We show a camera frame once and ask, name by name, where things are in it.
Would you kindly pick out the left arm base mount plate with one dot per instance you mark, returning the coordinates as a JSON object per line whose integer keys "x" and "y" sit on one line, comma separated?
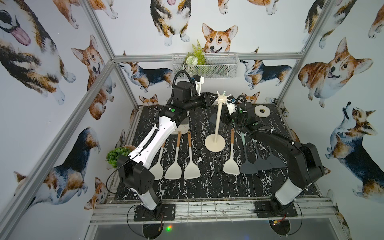
{"x": 165, "y": 212}

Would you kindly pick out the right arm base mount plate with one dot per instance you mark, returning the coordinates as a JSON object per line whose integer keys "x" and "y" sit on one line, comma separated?
{"x": 273, "y": 209}

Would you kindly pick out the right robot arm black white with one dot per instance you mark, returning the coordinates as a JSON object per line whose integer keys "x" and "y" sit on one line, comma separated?
{"x": 302, "y": 160}

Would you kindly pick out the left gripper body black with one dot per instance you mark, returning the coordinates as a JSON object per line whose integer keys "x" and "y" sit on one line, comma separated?
{"x": 205, "y": 100}

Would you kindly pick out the grey spatula mint handle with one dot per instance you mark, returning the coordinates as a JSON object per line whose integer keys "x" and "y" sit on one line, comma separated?
{"x": 213, "y": 118}
{"x": 247, "y": 167}

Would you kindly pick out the white tape roll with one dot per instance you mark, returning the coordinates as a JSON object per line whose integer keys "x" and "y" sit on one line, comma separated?
{"x": 262, "y": 111}

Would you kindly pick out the cream spoon wooden handle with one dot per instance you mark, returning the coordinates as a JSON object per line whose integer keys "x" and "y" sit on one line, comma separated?
{"x": 157, "y": 169}

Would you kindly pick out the grey turner mint handle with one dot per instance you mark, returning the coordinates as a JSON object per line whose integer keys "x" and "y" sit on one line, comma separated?
{"x": 260, "y": 163}

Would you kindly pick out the cream spatula wooden handle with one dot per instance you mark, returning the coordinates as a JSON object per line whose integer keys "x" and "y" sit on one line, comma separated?
{"x": 174, "y": 172}

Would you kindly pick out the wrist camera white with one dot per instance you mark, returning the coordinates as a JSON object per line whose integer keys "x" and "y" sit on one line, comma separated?
{"x": 231, "y": 106}
{"x": 199, "y": 81}

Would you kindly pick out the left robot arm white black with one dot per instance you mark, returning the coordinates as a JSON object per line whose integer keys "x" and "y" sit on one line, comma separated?
{"x": 134, "y": 169}

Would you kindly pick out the cream slotted turner wooden handle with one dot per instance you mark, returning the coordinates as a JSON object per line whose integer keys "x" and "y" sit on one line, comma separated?
{"x": 230, "y": 166}

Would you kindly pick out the green potted plant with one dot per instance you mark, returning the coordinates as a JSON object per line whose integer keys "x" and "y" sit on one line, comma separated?
{"x": 112, "y": 156}

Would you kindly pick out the cream utensil rack stand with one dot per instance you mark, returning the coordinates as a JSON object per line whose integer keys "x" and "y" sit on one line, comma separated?
{"x": 215, "y": 142}

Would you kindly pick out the fern and white flower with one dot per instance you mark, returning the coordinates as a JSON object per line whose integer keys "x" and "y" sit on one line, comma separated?
{"x": 195, "y": 61}

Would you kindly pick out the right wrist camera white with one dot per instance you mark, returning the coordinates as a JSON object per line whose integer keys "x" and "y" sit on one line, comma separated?
{"x": 231, "y": 106}

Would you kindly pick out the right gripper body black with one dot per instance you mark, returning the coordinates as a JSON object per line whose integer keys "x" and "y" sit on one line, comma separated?
{"x": 234, "y": 118}

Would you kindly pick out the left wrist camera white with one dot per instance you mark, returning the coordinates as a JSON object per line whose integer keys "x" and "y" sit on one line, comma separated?
{"x": 199, "y": 81}

